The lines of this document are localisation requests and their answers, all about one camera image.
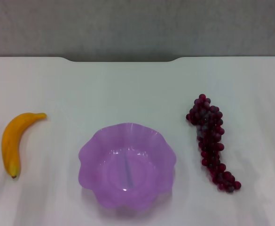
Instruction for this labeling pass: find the yellow banana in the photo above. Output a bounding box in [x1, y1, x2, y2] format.
[1, 112, 47, 179]

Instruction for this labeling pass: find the red grape bunch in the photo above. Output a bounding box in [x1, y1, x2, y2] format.
[186, 94, 242, 194]

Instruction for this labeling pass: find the purple wavy plastic bowl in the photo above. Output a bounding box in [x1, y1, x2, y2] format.
[78, 122, 177, 211]

